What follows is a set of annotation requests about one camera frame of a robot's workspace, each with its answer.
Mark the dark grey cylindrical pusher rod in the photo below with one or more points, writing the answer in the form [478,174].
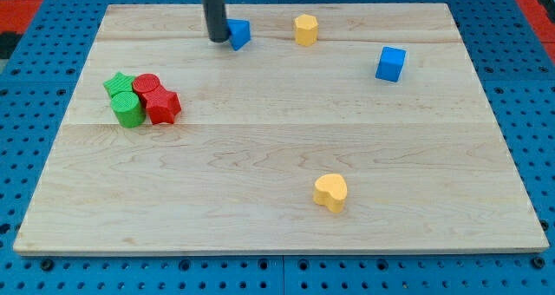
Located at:
[216,20]

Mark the yellow heart block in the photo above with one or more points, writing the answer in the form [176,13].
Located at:
[330,190]

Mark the yellow hexagonal prism block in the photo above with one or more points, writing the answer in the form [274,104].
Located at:
[306,30]

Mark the green cylinder block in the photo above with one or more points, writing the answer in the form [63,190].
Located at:
[128,109]

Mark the blue triangular prism block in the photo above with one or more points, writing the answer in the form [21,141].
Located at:
[239,33]

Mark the green star block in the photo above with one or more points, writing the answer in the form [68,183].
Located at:
[118,83]

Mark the red star block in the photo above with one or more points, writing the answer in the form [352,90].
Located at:
[162,105]

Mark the red cylinder block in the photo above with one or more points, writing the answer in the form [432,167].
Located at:
[145,83]

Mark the blue cube block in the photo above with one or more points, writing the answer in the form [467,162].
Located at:
[390,64]

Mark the light wooden board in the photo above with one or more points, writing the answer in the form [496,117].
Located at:
[425,163]

